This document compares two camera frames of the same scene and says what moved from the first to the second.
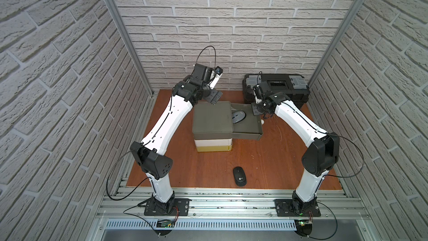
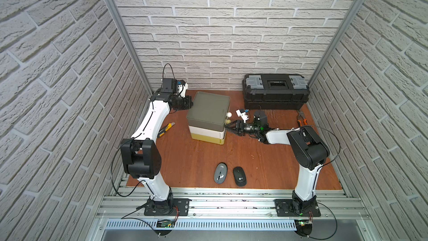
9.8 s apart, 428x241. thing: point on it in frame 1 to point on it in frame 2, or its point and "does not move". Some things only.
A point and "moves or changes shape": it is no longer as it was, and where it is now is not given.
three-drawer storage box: (213, 128) moves or changes shape
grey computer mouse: (238, 116) moves or changes shape
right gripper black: (254, 108) to (239, 130)
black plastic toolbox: (296, 86) does not move
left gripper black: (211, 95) to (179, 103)
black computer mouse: (239, 176) does not move
